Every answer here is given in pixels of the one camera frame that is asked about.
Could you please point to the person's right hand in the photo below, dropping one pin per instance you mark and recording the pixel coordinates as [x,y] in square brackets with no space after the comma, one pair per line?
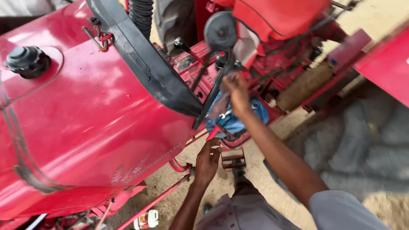
[239,95]

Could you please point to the person's left hand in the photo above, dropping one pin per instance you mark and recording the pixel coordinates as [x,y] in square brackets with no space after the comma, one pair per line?
[206,166]

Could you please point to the person's right fingers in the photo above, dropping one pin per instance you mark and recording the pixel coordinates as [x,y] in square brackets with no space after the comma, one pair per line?
[230,82]

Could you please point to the grey rag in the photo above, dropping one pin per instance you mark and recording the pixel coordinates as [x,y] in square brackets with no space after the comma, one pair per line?
[219,103]

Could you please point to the short black knob lever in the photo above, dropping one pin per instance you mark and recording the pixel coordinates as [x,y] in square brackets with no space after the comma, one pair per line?
[221,60]

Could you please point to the silver wrench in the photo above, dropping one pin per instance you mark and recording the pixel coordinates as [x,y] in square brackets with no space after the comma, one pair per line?
[225,113]

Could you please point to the blue cloth bag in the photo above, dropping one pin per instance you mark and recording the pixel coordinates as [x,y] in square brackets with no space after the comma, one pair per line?
[238,123]

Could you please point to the red tractor chassis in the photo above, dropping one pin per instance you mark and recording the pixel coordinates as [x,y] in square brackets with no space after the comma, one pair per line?
[274,64]

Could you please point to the black steering wheel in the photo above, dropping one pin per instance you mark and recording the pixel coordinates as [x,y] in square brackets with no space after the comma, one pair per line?
[220,32]

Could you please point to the black knob gear lever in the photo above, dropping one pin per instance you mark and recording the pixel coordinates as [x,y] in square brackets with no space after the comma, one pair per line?
[183,46]

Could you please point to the muddy brown cylinder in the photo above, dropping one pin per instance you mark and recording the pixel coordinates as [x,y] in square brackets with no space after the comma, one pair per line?
[303,87]

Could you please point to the red barred foot pedal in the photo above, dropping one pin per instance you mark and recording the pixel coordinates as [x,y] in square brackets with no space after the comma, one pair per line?
[234,160]

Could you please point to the red tractor seat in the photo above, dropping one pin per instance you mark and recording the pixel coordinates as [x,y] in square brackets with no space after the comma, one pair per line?
[278,19]

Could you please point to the black rear tractor tyre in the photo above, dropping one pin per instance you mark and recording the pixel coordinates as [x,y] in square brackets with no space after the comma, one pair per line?
[174,20]

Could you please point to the black dashboard trim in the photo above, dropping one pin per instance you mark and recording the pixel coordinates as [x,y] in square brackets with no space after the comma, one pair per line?
[143,54]

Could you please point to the person's dark shoe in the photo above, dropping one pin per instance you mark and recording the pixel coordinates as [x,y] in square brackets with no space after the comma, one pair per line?
[241,179]

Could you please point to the person's grey trousers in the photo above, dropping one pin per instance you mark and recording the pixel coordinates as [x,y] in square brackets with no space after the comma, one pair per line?
[242,212]

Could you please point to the bent metal hood latch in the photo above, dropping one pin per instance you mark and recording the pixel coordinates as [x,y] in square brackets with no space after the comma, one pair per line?
[95,39]

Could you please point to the large grey tractor tyre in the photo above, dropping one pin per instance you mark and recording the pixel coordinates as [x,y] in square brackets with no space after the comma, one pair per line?
[354,150]

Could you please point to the long red linkage rod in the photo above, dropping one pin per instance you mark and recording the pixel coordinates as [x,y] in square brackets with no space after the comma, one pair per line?
[153,203]

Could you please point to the red tractor hood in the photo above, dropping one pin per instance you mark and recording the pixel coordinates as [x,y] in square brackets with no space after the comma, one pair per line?
[89,115]

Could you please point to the red tractor fender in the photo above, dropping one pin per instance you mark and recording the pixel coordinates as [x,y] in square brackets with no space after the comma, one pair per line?
[388,67]

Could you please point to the white plastic bottle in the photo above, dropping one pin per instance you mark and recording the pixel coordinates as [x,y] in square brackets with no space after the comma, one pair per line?
[147,219]

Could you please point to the person's grey sleeve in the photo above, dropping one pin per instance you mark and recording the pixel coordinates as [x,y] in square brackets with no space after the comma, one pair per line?
[345,212]

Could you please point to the black fuel tank cap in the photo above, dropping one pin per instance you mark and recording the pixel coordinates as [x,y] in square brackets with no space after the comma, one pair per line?
[27,61]

